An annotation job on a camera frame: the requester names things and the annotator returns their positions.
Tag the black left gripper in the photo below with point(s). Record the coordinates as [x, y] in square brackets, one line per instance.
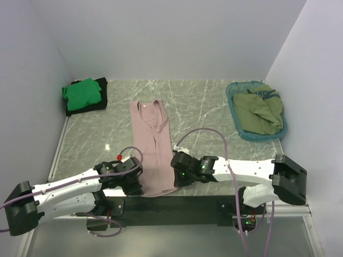
[135, 188]

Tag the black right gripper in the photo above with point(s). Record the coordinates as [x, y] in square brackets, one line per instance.
[180, 182]

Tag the pink tank top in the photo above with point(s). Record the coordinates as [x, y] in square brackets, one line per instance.
[151, 135]

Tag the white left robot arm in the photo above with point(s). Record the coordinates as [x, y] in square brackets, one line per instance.
[28, 205]

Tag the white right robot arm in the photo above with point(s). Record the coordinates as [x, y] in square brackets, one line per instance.
[248, 183]

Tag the green folded tank top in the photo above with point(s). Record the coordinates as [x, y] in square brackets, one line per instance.
[82, 94]

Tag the olive green tank top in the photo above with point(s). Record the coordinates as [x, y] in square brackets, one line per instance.
[259, 110]

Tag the black folded tank top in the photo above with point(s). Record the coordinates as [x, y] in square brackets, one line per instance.
[100, 106]

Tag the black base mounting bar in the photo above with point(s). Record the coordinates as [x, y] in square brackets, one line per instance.
[169, 210]

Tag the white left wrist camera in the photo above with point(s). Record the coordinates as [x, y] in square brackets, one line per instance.
[125, 158]

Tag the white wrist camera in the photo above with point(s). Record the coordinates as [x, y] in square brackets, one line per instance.
[178, 149]
[125, 158]

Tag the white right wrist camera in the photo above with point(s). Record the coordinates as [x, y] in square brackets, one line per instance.
[178, 149]

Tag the aluminium rail frame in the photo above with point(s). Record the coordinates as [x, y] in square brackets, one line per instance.
[280, 209]

